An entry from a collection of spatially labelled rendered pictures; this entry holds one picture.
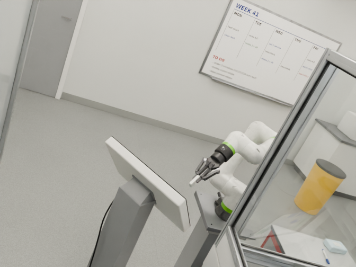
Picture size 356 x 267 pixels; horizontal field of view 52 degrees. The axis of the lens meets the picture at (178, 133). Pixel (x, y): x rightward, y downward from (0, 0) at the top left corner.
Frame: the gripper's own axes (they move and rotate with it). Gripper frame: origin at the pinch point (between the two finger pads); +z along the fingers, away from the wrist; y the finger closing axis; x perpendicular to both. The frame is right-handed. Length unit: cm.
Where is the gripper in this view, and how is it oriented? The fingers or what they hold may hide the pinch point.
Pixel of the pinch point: (194, 180)
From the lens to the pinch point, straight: 191.8
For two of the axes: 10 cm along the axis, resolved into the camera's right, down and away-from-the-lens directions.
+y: 7.1, 5.3, -4.6
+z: -7.0, 6.0, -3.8
